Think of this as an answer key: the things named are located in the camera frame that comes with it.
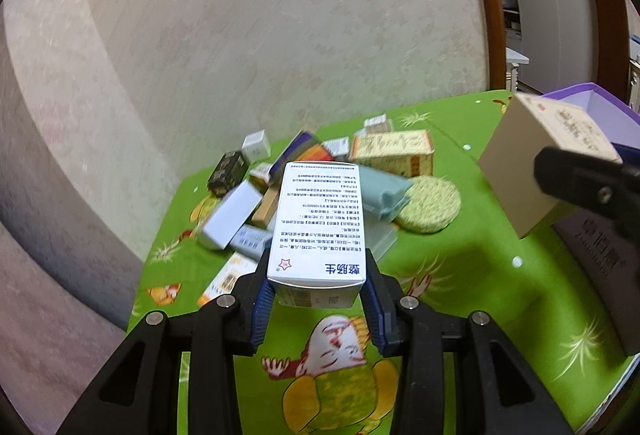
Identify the yellow herbal medicine box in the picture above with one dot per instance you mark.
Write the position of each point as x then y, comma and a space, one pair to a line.
406, 154

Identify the white dental box gold logo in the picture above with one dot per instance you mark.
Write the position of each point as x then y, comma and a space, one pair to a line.
229, 216

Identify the purple orange box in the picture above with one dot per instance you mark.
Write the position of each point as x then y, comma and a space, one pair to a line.
302, 148

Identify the orange white flat box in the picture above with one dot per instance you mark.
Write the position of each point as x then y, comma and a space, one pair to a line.
236, 267

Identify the beige square box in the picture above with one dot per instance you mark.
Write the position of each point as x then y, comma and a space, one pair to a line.
528, 159

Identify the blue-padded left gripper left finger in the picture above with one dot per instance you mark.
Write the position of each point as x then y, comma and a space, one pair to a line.
262, 296

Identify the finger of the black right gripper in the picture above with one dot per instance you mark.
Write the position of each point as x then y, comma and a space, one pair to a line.
607, 188

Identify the light blue box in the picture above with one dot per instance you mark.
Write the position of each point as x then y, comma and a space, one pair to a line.
383, 194

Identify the white wardrobe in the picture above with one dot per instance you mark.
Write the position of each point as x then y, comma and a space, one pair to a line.
559, 37

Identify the small white cube box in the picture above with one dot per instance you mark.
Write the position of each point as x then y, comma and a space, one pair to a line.
256, 146

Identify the white medicine box blue text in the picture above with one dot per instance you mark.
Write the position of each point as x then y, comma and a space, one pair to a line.
318, 255

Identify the round green sponge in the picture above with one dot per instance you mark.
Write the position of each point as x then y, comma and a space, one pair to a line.
434, 203

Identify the wooden block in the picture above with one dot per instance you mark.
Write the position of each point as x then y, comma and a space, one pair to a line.
266, 208

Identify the small white orange box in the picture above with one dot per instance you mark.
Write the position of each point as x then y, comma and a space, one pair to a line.
379, 124

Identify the purple storage box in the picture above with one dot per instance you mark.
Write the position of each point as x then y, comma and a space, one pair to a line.
619, 123

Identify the black shaver box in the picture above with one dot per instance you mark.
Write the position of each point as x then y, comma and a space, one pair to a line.
228, 173

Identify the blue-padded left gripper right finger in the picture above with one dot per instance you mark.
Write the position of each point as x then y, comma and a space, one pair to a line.
377, 297

